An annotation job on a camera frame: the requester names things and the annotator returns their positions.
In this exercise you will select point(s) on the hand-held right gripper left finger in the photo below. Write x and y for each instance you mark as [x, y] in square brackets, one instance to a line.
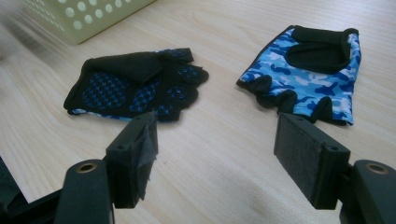
[130, 161]

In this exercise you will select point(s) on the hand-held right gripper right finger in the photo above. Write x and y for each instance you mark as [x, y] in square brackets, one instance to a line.
[306, 158]

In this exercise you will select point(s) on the blue camouflage fingerless glove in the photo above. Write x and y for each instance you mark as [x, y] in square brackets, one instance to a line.
[124, 84]
[311, 84]

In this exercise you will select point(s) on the pale green perforated plastic basket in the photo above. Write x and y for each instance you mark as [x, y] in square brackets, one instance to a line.
[93, 15]

